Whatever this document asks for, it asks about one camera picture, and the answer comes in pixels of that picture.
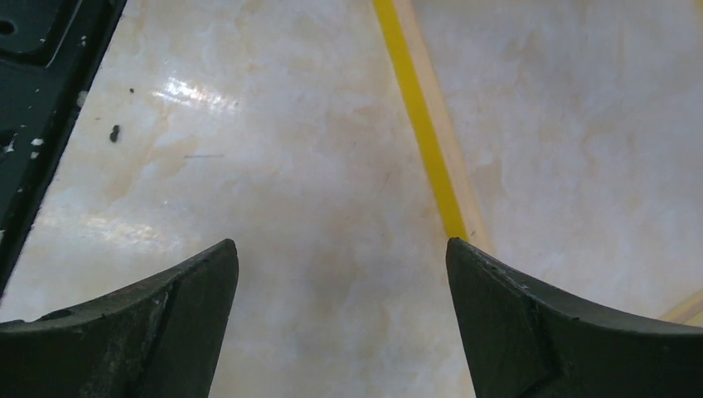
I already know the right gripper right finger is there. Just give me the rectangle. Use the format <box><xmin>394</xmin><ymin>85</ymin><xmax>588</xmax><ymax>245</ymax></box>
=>
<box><xmin>445</xmin><ymin>238</ymin><xmax>702</xmax><ymax>397</ymax></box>

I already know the yellow wooden picture frame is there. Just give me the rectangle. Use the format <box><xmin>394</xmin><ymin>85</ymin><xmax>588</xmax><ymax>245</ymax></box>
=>
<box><xmin>374</xmin><ymin>1</ymin><xmax>702</xmax><ymax>326</ymax></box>

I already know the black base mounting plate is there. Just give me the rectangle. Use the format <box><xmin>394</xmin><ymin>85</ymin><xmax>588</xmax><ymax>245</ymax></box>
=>
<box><xmin>1</xmin><ymin>0</ymin><xmax>126</xmax><ymax>287</ymax></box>

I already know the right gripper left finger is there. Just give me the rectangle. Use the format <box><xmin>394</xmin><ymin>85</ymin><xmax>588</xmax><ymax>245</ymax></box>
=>
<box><xmin>1</xmin><ymin>239</ymin><xmax>239</xmax><ymax>397</ymax></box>

